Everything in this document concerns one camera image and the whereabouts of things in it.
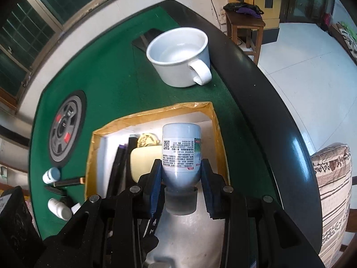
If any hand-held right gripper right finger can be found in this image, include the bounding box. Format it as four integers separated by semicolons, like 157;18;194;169
201;159;325;268

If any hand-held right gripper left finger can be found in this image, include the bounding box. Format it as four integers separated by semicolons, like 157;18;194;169
35;159;164;268

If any cream plastic case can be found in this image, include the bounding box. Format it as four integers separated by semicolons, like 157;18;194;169
131;146;164;183

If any black marker with purple end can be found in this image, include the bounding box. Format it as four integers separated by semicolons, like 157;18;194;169
107;144;129;199

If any white bottle with green label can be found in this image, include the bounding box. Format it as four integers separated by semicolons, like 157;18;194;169
162;123;202;215

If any thick black marker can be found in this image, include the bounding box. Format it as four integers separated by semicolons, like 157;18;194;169
123;134;139;190

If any yellow cardboard box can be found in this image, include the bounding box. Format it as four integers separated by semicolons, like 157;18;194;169
84;101;230;201

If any small white bottle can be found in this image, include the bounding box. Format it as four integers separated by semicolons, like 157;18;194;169
42;167;61;185
47;198;73;221

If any short black pen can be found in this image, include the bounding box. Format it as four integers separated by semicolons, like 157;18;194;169
44;186;66;198

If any slim black pen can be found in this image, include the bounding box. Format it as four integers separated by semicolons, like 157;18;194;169
53;177;85;188

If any round table control panel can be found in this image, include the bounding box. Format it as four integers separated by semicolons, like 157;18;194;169
48;90;87;167

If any striped floral cushion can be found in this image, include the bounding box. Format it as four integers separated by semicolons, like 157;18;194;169
311;143;352;260

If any white cup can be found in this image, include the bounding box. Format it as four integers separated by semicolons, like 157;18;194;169
146;28;213;88

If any wooden stool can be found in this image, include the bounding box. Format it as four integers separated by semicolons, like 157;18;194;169
224;10;265;65

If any dark cloth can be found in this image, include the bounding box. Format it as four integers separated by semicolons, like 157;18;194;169
223;2;264;16

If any green barred window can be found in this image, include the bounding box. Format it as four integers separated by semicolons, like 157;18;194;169
0;0;134;109

